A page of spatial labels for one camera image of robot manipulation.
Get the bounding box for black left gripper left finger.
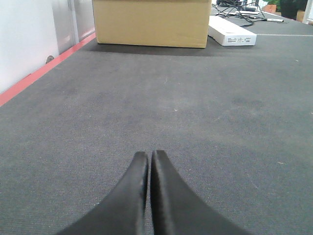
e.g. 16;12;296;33
57;151;149;235

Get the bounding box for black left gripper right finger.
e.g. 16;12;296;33
150;150;249;235

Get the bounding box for long white carton box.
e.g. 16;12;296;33
208;16;257;47

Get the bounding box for large cardboard box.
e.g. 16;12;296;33
92;0;211;48

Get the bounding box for black cables on floor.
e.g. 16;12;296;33
211;1;267;27

